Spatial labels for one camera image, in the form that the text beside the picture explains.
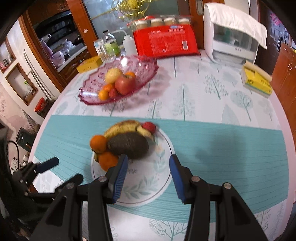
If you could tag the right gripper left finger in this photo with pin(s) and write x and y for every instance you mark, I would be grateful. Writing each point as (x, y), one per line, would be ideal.
(66, 214)

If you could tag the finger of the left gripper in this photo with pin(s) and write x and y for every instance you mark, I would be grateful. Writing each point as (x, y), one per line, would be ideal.
(71, 183)
(28, 173)

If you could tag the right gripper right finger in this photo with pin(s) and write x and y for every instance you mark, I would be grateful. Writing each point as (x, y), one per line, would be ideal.
(234, 219)

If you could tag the small orange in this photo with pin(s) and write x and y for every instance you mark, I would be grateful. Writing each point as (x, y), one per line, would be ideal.
(103, 95)
(130, 74)

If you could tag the red lychee front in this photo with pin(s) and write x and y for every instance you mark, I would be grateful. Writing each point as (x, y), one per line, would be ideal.
(113, 93)

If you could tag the large orange front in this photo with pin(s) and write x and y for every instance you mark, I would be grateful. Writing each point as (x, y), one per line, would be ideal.
(108, 87)

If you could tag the red apple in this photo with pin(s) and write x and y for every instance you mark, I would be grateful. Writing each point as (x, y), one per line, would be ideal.
(125, 84)

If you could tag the yellow pear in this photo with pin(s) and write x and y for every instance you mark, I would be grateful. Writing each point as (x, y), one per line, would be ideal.
(112, 75)

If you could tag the dark avocado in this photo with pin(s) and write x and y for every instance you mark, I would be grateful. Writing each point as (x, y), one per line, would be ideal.
(130, 144)

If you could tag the white printed plate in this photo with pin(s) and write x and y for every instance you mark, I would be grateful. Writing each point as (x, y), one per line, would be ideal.
(147, 178)

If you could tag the red container on floor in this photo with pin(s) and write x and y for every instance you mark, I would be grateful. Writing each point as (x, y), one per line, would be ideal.
(40, 105)

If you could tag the spotted banana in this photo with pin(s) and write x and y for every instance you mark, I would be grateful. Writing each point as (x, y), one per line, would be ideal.
(127, 126)

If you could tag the tree print tablecloth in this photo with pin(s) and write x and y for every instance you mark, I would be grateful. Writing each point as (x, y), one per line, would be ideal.
(220, 130)

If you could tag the red strawberry behind banana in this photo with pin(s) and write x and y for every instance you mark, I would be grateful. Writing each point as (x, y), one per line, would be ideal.
(151, 127)

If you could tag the pink glass fruit bowl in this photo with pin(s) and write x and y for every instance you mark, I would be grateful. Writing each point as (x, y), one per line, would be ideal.
(145, 68)

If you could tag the yellow box left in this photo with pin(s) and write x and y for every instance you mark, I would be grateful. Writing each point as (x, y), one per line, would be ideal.
(90, 64)

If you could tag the yellow box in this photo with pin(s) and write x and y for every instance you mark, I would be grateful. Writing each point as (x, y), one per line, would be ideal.
(90, 64)
(256, 79)

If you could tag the drinking glass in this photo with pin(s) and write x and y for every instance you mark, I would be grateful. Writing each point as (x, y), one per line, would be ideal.
(107, 55)

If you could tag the clear plastic bottle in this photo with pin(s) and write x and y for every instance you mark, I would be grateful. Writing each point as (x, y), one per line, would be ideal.
(110, 41)

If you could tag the white blue carton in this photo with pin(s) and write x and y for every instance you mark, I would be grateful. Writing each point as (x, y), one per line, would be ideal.
(98, 44)

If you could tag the yellow box right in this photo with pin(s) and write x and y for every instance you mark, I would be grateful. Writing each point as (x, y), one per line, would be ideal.
(256, 79)

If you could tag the white squeeze bottle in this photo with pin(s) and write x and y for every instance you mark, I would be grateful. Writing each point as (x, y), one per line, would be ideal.
(125, 42)

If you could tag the wooden cabinet right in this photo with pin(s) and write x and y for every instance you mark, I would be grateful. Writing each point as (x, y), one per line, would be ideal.
(283, 82)

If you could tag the jar pack behind package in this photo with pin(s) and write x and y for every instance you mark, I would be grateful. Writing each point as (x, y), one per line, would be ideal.
(159, 20)

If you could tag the red snack package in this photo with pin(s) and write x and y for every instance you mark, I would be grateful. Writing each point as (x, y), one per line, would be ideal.
(166, 41)

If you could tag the white appliance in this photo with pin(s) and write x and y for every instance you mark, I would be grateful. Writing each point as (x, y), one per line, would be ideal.
(227, 46)

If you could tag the gold door ornament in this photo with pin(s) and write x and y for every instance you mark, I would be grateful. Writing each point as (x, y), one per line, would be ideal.
(127, 9)

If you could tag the white towel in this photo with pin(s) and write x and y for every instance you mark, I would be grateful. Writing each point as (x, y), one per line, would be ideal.
(232, 18)

